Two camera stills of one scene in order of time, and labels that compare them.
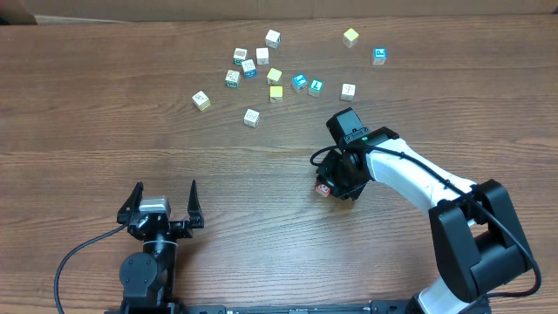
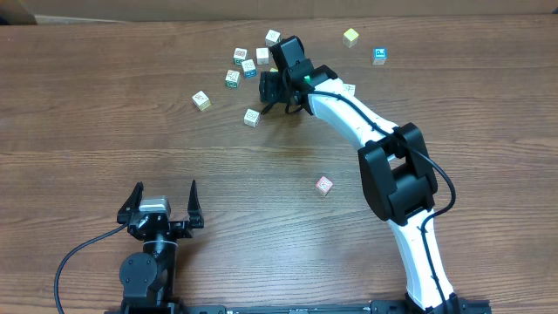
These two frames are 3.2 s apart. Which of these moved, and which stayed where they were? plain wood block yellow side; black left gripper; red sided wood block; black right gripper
Moved: black right gripper
Stayed: plain wood block yellow side; red sided wood block; black left gripper
